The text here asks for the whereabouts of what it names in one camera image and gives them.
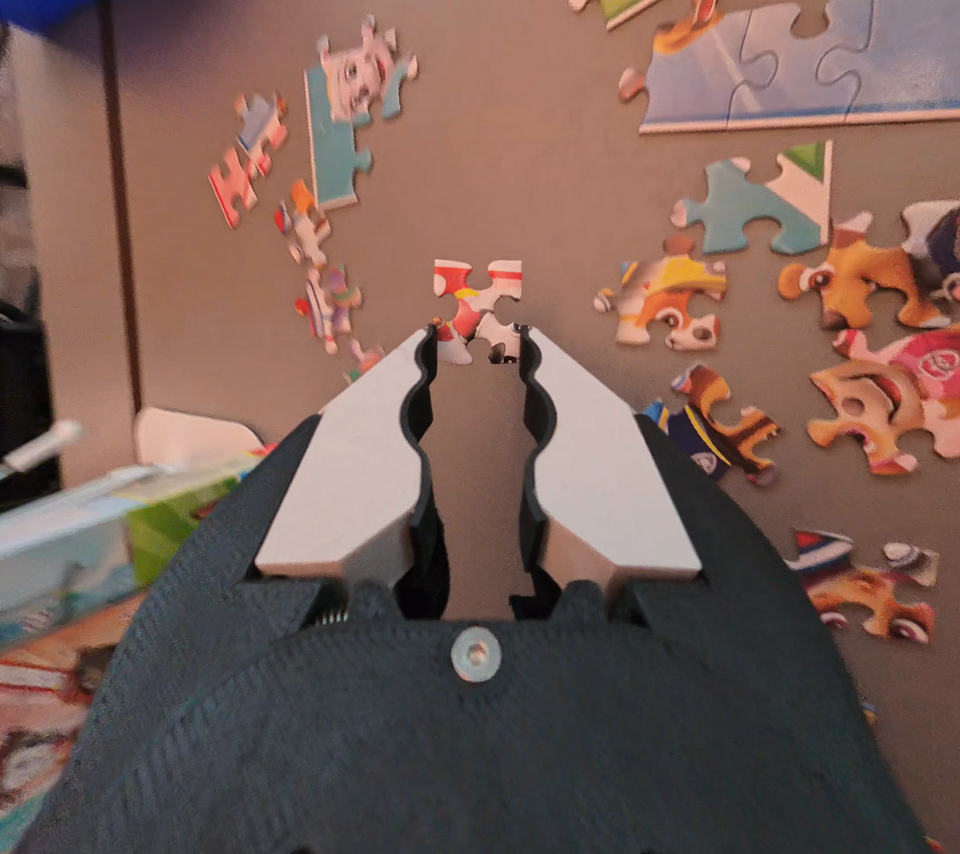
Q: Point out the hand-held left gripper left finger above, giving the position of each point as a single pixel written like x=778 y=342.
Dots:
x=337 y=487

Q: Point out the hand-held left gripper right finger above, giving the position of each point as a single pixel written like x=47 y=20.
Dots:
x=615 y=487

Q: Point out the green purple puzzle piece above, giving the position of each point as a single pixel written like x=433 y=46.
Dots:
x=366 y=359

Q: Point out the purple teal striped puzzle piece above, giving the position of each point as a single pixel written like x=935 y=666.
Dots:
x=330 y=307

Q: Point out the yellow helmet dog puzzle piece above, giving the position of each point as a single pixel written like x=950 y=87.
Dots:
x=667 y=303

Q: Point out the red white dog puzzle piece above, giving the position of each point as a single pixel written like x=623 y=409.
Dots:
x=472 y=299

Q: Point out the pink dog puzzle piece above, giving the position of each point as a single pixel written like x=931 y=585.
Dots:
x=892 y=397

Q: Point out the teal green corner puzzle piece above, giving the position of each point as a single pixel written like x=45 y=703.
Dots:
x=750 y=209

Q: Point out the pink red striped puzzle piece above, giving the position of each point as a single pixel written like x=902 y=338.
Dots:
x=232 y=191

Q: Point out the blue white red striped puzzle piece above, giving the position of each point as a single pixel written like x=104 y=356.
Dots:
x=262 y=127

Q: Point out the light blue sky puzzle section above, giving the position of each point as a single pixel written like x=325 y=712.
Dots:
x=705 y=82

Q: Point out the plain blue puzzle piece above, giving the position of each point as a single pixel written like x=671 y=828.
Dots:
x=915 y=59

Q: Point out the grey desk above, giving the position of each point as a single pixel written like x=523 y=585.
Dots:
x=487 y=157

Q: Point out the navy uniform dog puzzle piece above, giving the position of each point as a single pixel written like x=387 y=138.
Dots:
x=712 y=427

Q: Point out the white orange puzzle piece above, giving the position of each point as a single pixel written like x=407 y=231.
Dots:
x=304 y=224

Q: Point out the orange dog eyes puzzle piece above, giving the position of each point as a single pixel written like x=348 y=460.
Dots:
x=862 y=592

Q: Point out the colourful puzzle box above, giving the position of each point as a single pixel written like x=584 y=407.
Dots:
x=60 y=554

